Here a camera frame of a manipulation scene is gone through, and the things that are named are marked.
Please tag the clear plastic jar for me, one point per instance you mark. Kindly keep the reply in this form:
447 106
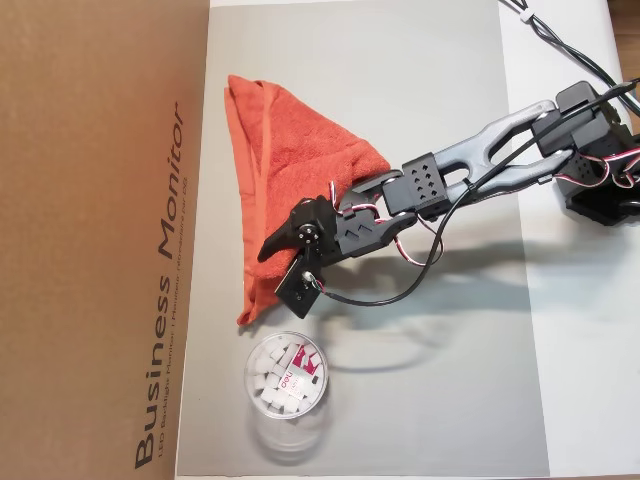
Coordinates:
287 375

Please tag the orange terry towel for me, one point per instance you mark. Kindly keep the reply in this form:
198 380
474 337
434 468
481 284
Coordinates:
310 150

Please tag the grey desk mat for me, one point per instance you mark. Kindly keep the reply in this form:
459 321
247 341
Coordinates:
375 75

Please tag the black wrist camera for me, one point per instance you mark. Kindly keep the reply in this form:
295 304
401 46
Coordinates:
299 292

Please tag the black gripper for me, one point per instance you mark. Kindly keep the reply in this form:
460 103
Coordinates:
306 220

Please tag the red white eraser pack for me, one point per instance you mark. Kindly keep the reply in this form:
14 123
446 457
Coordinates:
302 365

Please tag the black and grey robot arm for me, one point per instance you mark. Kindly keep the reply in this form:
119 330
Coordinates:
470 150

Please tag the cardboard business monitor box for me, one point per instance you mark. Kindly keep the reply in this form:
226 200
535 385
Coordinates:
90 225

